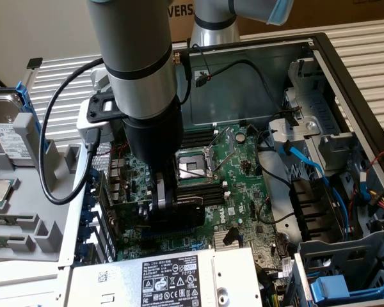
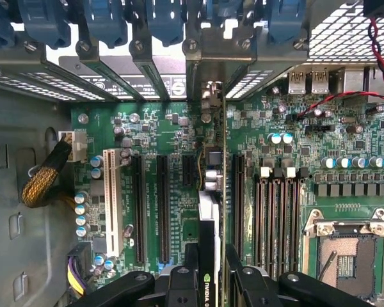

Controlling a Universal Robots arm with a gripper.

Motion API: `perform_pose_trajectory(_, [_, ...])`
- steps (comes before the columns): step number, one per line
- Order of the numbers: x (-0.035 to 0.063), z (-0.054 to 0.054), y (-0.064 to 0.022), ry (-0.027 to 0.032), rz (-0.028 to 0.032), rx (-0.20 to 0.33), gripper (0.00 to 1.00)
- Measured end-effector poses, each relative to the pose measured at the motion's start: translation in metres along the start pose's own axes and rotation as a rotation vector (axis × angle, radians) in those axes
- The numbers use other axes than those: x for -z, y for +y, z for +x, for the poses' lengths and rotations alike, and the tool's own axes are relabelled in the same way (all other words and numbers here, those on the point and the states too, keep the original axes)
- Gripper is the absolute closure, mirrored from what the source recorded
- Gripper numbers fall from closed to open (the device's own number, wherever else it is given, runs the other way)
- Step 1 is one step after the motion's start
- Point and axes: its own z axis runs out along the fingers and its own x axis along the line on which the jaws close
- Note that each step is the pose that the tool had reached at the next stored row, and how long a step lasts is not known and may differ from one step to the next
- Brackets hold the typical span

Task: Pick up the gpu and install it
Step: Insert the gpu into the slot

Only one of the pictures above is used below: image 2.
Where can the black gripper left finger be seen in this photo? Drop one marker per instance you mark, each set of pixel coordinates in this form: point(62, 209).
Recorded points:
point(179, 288)

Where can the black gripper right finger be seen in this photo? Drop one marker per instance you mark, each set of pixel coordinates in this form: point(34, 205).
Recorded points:
point(249, 288)

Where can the black RAM slot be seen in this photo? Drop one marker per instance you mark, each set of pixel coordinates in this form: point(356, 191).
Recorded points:
point(260, 224)
point(288, 224)
point(299, 224)
point(274, 224)

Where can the thin metal locking lever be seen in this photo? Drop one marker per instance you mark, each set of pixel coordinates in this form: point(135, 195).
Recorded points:
point(328, 265)

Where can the CPU socket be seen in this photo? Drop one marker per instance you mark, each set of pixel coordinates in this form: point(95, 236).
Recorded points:
point(348, 256)

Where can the white expansion slot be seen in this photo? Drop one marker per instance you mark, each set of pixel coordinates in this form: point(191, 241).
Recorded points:
point(112, 204)

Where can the short black expansion slot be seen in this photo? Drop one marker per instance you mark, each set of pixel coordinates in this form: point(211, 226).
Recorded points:
point(188, 171)

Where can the green Dell motherboard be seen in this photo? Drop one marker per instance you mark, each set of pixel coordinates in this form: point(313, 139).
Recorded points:
point(166, 128)

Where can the metal slot blanking plate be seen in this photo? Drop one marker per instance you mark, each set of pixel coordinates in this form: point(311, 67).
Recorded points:
point(16, 60)
point(249, 83)

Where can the open grey PC case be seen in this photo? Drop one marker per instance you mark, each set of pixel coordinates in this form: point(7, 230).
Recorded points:
point(19, 160)

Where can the silver USB port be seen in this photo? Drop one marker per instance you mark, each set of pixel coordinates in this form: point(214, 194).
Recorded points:
point(297, 83)
point(320, 82)

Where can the black labelled panel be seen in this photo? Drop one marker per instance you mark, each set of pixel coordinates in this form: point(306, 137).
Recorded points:
point(115, 65)

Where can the blue card retention clip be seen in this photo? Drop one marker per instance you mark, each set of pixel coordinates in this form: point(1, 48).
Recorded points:
point(0, 22)
point(227, 8)
point(284, 19)
point(105, 19)
point(164, 19)
point(44, 22)

